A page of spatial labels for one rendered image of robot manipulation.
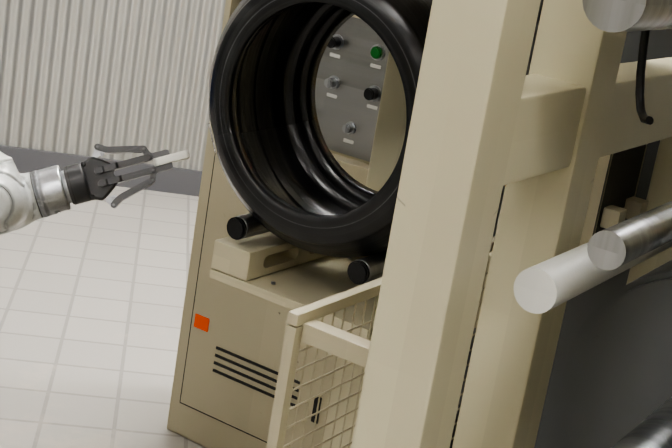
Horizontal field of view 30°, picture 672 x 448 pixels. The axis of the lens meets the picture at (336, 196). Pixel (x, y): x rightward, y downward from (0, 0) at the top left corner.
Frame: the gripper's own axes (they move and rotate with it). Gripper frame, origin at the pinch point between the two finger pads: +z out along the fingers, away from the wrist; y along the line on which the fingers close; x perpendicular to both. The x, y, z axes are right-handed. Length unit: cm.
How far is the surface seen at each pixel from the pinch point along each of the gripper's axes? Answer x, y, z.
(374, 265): 16.4, 29.9, 29.5
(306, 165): -15.9, 7.3, 26.9
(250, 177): 6.9, 7.9, 13.0
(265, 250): -1.7, 21.9, 12.7
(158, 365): -160, 48, -16
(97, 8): -321, -102, -3
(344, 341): 71, 37, 14
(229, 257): -1.5, 21.3, 5.6
